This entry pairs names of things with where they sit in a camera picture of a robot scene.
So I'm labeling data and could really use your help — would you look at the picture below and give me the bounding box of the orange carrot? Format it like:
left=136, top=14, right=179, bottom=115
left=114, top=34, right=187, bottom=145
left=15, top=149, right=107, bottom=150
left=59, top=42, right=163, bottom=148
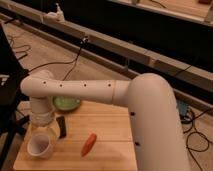
left=81, top=134, right=97, bottom=156

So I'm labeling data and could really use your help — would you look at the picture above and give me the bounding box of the white ceramic cup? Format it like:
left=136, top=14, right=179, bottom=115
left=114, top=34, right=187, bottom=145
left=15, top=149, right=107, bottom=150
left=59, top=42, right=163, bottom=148
left=27, top=133, right=53, bottom=159

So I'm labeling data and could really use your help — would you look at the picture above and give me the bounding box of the black cable on floor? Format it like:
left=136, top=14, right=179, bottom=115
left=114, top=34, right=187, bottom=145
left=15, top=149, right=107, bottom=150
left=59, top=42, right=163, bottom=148
left=29, top=37, right=90, bottom=81

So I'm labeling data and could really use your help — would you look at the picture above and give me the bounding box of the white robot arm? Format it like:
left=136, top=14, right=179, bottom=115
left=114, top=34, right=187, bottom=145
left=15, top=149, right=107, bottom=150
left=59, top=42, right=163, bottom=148
left=21, top=70, right=191, bottom=171

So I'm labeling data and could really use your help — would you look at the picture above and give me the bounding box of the blue electronics box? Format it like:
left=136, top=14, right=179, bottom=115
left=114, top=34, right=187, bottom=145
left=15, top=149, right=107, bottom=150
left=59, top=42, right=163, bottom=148
left=177, top=100, right=189, bottom=116

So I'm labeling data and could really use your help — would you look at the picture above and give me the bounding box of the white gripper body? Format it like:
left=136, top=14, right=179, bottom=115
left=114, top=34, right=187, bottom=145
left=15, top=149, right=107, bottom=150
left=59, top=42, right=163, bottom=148
left=30, top=107, right=55, bottom=127

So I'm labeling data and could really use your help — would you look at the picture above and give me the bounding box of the white object on ledge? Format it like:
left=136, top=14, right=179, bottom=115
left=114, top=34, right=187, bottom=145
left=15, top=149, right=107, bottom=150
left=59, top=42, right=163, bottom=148
left=45, top=4, right=65, bottom=22

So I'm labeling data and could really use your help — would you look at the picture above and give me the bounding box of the green ceramic bowl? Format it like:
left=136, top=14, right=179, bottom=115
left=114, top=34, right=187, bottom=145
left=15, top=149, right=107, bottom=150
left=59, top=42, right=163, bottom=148
left=53, top=96, right=81, bottom=111

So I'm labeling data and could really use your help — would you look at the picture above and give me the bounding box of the black chair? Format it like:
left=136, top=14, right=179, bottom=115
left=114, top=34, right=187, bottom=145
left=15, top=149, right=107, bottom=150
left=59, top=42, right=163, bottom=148
left=0, top=23, right=29, bottom=171

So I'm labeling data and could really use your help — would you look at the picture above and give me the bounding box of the black rectangular block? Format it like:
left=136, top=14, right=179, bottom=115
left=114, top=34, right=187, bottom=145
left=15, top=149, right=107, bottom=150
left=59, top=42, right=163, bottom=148
left=56, top=116, right=66, bottom=138

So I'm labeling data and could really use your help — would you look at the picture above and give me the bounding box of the black cables right floor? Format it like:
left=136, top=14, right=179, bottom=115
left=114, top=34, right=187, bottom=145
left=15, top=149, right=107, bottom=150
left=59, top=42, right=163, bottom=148
left=179, top=106, right=213, bottom=171

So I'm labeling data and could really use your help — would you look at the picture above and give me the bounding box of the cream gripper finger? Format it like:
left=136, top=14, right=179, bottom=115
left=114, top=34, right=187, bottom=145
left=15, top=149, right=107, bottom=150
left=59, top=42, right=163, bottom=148
left=47, top=121, right=60, bottom=140

